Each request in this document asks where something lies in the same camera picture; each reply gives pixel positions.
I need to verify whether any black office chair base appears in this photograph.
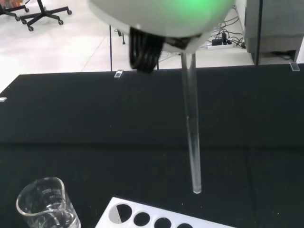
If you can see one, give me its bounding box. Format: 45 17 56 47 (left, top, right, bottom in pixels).
0 0 29 21
20 0 73 31

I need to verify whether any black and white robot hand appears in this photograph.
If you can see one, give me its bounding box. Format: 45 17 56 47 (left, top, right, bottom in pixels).
87 0 236 74

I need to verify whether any black tripod leg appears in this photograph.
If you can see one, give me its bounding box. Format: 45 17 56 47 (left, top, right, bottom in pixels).
256 0 264 66
108 23 114 72

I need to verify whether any white test tube rack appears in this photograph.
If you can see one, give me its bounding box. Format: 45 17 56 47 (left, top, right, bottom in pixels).
95 196 236 228

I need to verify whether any grey cabinet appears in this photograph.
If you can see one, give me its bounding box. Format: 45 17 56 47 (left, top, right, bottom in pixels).
243 0 304 64

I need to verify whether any black floor cable bundle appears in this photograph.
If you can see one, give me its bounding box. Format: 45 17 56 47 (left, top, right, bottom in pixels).
212 6 247 49

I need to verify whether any white power strip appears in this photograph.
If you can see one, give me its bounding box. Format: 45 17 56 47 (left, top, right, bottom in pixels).
206 44 238 50

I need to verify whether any black bench cloth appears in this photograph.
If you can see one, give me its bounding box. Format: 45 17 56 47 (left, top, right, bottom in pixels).
0 64 304 228

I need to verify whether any clear glass beaker with water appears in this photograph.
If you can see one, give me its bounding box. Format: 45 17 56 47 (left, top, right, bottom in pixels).
16 177 81 228

